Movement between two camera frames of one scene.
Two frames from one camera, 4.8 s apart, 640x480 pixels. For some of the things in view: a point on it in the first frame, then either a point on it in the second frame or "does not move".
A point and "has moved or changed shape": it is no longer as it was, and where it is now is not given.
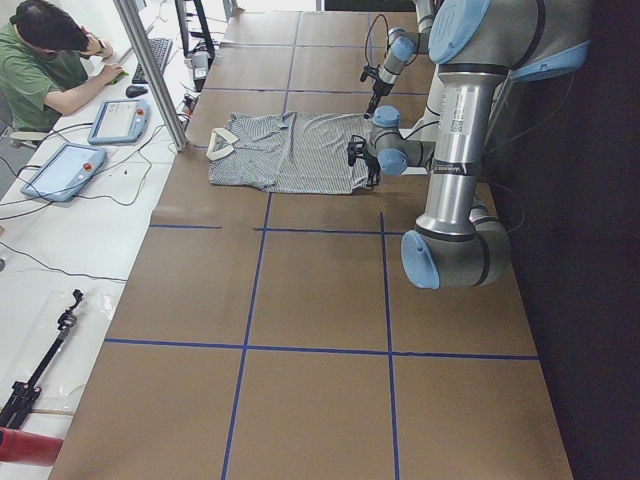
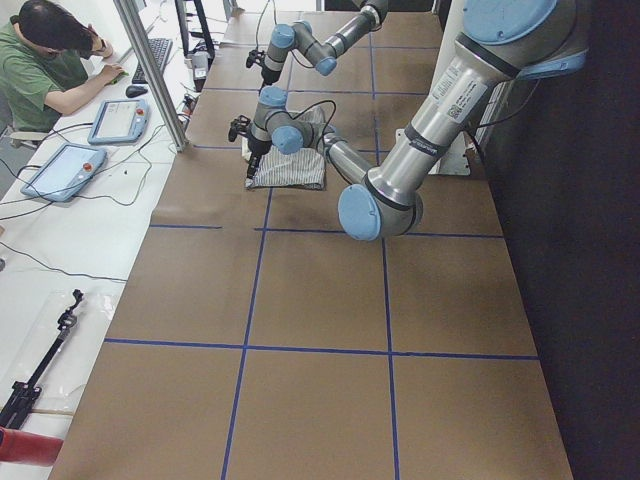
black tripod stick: x=24 y=392 does not move
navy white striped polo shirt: x=288 y=152 has moved or changed shape
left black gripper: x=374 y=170 -> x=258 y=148
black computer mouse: x=135 y=90 does not move
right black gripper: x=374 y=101 -> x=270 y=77
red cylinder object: x=25 y=447 does not move
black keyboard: x=161 y=49 does not move
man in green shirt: x=46 y=66 does not move
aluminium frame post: x=154 y=72 does not move
